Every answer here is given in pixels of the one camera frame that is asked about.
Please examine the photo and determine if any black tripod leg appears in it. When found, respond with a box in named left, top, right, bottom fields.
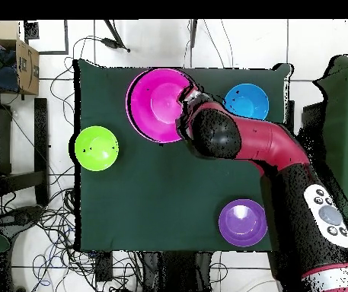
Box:
left=189, top=19, right=199, bottom=49
left=101, top=19, right=131, bottom=53

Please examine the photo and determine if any dark green tablecloth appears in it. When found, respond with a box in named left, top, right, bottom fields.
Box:
left=73, top=58, right=293, bottom=255

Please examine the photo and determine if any black metal floor frame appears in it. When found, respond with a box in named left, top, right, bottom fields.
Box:
left=23, top=19, right=70, bottom=56

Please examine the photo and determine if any green plastic bowl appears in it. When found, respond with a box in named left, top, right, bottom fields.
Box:
left=73, top=125, right=120, bottom=172

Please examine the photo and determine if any pink plastic bowl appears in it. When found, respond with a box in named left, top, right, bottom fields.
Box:
left=125, top=67, right=198, bottom=144

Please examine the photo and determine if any dark blue bag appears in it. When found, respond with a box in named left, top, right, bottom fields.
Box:
left=0, top=49, right=21, bottom=94

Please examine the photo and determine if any cardboard box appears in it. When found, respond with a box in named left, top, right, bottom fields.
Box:
left=0, top=20, right=40, bottom=96

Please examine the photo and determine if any black power adapter box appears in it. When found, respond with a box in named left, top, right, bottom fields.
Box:
left=95, top=251, right=113, bottom=282

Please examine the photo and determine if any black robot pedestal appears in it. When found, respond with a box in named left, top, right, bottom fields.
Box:
left=142, top=251, right=214, bottom=292

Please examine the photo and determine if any light blue plastic bowl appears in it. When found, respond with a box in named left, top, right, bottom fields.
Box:
left=223, top=83, right=270, bottom=122

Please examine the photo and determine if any black table leg frame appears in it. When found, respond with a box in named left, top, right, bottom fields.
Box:
left=283, top=100, right=324, bottom=138
left=0, top=97, right=50, bottom=208

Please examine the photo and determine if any purple plastic bowl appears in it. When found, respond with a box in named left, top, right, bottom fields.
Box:
left=218, top=198, right=269, bottom=248

